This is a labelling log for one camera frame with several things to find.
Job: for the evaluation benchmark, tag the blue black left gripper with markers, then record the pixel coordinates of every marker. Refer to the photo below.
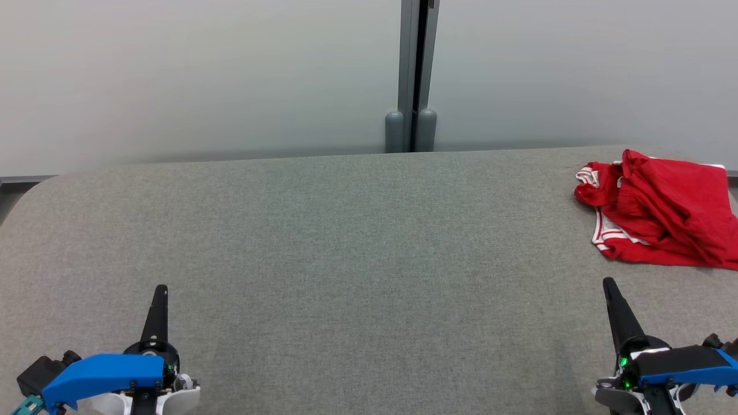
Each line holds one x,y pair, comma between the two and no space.
104,372

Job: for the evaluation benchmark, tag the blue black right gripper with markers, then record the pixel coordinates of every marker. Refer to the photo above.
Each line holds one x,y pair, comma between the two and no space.
680,366

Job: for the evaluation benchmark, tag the red shorts with white trim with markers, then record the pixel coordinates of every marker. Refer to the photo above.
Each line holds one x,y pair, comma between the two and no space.
674,202

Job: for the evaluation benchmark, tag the red white basketball jersey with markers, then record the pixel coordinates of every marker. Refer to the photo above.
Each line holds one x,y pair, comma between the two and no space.
589,193

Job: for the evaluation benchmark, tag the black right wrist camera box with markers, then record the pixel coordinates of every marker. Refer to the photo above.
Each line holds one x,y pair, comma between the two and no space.
727,346

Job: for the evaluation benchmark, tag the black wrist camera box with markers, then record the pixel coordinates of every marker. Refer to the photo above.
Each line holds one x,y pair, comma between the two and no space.
37,372
727,346

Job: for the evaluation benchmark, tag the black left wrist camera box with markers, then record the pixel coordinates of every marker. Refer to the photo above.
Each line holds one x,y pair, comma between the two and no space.
37,372

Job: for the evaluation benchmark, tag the grey cylindrical post foot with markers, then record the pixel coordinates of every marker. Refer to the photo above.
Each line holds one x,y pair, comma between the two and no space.
426,131
395,134

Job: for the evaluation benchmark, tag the grey partition post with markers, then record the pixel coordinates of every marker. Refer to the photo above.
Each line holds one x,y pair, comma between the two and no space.
418,52

